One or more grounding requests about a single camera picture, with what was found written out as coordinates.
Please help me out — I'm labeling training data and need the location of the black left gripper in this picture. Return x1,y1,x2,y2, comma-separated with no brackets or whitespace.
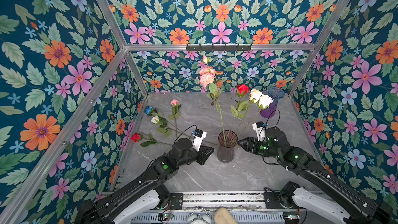
174,144,215,168

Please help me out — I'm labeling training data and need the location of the smoky brown ribbed glass vase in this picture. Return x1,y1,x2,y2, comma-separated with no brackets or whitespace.
217,130,238,163

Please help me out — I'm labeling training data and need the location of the white rose stem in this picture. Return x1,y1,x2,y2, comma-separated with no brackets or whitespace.
236,90,272,138
151,116,187,137

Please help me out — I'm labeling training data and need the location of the cream rose stem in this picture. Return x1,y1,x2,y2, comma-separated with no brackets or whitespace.
231,88,269,137

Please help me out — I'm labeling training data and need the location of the red rose stem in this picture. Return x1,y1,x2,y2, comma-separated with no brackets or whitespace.
131,133,171,147
225,85,250,146

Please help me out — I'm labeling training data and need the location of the pink peony flower stem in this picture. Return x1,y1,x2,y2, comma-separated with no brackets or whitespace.
199,56,227,146

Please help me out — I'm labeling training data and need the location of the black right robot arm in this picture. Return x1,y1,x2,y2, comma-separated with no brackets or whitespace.
238,127,392,224

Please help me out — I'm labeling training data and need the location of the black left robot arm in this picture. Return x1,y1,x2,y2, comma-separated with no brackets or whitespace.
74,138,214,224

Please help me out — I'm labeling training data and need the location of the purple ribbed glass vase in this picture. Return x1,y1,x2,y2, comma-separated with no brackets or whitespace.
260,87,285,118

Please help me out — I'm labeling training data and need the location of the small pink rose stem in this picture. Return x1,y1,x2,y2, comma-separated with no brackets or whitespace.
169,99,181,137

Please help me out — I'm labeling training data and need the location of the silver twin bell alarm clock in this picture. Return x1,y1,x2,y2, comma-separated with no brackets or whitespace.
186,207,212,224

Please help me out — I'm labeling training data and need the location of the beige sponge block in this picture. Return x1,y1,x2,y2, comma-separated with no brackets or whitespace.
214,207,237,224

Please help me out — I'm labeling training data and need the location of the blue rose stem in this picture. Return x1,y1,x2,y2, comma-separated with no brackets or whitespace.
144,106,159,117

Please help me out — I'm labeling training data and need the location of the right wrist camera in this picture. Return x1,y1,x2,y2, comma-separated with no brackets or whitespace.
252,121,266,142

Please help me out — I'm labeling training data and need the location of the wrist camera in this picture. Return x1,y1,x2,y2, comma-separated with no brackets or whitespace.
192,129,207,152
252,121,266,142

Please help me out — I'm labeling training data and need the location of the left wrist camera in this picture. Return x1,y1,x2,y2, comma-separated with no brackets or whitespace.
192,129,207,152

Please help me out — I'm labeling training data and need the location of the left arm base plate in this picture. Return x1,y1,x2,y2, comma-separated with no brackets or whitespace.
161,192,184,210

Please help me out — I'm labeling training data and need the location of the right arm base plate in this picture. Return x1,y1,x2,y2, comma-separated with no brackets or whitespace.
263,187,295,209

